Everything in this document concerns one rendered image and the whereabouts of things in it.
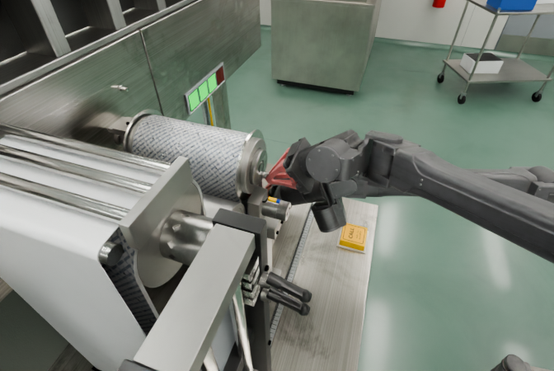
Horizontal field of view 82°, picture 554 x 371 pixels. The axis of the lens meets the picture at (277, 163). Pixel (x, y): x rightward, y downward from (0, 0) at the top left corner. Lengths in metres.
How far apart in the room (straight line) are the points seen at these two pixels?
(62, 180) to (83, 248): 0.10
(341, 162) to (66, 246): 0.34
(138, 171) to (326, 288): 0.63
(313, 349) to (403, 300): 1.22
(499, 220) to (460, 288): 1.73
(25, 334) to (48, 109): 0.43
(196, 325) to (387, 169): 0.37
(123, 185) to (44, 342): 0.58
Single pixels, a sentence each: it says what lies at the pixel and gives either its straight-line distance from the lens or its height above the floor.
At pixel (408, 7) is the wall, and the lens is 5.10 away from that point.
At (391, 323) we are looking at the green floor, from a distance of 1.91.
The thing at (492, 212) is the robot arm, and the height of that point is 1.40.
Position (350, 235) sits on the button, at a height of 0.92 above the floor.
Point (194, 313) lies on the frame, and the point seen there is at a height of 1.44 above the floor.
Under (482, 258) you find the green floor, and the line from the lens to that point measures 2.35.
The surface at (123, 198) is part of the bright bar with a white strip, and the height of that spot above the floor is 1.44.
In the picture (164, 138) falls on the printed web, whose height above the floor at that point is 1.30.
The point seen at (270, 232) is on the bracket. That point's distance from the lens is 0.69.
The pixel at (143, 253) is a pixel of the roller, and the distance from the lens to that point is 0.41.
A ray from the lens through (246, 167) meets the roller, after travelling 0.60.
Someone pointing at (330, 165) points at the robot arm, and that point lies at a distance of 0.48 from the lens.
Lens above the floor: 1.68
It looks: 40 degrees down
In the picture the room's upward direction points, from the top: straight up
